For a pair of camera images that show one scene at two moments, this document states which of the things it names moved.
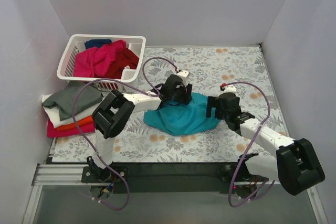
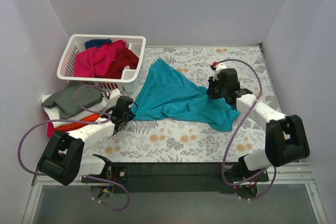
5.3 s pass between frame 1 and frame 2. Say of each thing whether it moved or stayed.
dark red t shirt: stayed
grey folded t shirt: stayed
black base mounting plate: stayed
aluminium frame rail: stayed
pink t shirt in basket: stayed
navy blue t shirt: stayed
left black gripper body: moved
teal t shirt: moved
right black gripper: moved
